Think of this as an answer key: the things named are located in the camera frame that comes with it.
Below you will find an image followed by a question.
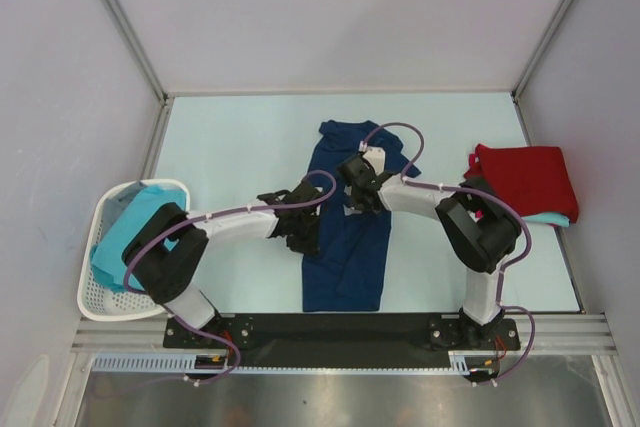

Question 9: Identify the aluminium frame rail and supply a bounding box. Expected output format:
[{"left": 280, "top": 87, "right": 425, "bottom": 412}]
[{"left": 71, "top": 314, "right": 617, "bottom": 356}]

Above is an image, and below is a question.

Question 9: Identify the purple cable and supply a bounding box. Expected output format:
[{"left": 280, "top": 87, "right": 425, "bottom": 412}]
[
  {"left": 358, "top": 121, "right": 536, "bottom": 388},
  {"left": 122, "top": 170, "right": 337, "bottom": 391}
]

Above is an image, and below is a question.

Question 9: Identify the light blue cable duct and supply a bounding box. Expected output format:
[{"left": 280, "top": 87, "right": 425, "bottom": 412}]
[{"left": 92, "top": 352, "right": 241, "bottom": 372}]

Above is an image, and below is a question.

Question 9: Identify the turquoise t shirt in basket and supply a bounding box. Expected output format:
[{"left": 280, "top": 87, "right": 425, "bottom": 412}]
[{"left": 90, "top": 182, "right": 188, "bottom": 293}]

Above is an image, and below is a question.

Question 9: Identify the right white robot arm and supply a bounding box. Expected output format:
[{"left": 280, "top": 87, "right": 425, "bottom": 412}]
[{"left": 338, "top": 153, "right": 522, "bottom": 348}]

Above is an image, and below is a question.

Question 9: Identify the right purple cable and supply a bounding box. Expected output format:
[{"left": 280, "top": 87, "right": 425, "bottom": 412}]
[{"left": 358, "top": 121, "right": 536, "bottom": 388}]

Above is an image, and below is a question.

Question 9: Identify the white laundry basket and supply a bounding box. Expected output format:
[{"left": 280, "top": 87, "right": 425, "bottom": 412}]
[{"left": 76, "top": 182, "right": 164, "bottom": 322}]

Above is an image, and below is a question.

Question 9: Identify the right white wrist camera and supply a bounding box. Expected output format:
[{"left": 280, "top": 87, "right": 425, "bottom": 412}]
[{"left": 359, "top": 142, "right": 386, "bottom": 175}]

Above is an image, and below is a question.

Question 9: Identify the navy blue t shirt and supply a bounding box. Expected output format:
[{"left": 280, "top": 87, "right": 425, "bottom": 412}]
[{"left": 301, "top": 120, "right": 392, "bottom": 312}]

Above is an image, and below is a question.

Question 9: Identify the folded red t shirt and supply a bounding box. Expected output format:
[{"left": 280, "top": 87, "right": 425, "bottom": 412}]
[{"left": 464, "top": 144, "right": 579, "bottom": 226}]

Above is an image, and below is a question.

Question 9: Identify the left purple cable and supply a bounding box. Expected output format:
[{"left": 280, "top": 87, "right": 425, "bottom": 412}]
[{"left": 122, "top": 170, "right": 337, "bottom": 391}]

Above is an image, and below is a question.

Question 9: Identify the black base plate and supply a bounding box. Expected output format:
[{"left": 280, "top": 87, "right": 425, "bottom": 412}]
[{"left": 162, "top": 310, "right": 521, "bottom": 369}]

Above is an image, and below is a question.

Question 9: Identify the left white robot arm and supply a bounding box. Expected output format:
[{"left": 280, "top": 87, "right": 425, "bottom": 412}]
[{"left": 122, "top": 180, "right": 323, "bottom": 347}]

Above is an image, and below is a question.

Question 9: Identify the folded light blue t shirt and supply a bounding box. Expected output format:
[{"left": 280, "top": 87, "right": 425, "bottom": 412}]
[{"left": 522, "top": 212, "right": 571, "bottom": 228}]

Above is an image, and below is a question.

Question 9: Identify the grey shirt in basket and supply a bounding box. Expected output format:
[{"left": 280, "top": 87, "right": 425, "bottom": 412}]
[{"left": 102, "top": 182, "right": 146, "bottom": 232}]

